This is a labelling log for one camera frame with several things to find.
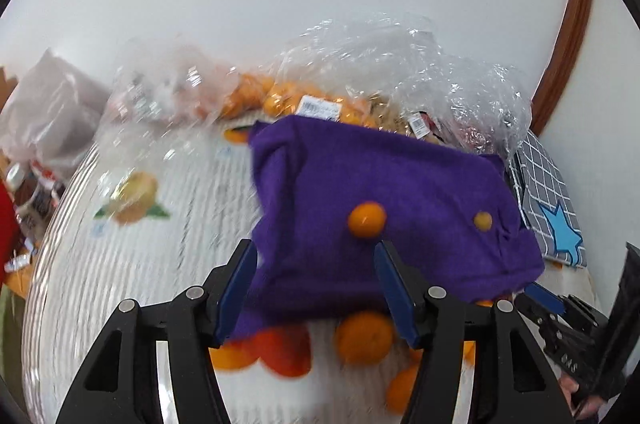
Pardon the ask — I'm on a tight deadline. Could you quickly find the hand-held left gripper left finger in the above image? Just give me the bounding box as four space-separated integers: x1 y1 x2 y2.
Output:
55 238 259 424

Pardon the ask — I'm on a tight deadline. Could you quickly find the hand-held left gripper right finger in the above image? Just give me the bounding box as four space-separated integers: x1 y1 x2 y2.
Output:
374 240 576 424

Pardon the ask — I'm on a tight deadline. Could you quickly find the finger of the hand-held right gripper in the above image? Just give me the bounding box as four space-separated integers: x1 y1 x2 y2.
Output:
515 281 566 330

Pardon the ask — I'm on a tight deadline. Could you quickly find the purple towel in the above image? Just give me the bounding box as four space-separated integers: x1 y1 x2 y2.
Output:
230 114 546 345

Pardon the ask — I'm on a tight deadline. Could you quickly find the person's right hand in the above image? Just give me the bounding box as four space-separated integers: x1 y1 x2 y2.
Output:
559 376 607 421

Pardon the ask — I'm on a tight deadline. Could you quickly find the fruit printed tablecloth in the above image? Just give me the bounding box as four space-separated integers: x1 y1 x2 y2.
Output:
22 114 611 424

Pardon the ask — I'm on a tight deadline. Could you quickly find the grey checked cloth blue star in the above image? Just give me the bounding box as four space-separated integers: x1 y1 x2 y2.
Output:
510 129 586 269

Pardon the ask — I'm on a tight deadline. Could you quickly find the pile of bagged mandarins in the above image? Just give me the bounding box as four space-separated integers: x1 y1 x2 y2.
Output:
220 74 381 129

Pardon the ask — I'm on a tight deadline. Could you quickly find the clear bag with dark fruit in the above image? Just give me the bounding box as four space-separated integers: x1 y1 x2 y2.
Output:
400 54 533 155

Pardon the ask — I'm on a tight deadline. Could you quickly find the clear crumpled plastic bag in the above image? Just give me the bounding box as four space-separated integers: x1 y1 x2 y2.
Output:
107 38 241 129

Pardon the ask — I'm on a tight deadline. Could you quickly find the red capped drink bottle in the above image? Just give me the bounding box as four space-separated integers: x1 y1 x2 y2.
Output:
17 181 66 229

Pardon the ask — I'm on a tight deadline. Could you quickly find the wooden side table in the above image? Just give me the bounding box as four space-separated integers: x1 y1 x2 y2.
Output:
0 249 36 299

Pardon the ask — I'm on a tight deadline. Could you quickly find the clear bag with mandarins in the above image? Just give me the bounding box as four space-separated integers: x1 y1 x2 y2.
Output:
220 18 443 139

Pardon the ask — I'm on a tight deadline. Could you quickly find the red paper bag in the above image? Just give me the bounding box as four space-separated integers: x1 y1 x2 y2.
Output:
0 184 22 275

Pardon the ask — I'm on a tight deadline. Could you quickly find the white plastic bag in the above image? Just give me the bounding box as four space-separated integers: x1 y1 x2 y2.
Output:
0 48 110 165

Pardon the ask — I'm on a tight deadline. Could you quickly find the brown wooden door frame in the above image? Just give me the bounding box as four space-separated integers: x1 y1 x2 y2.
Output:
530 0 597 137

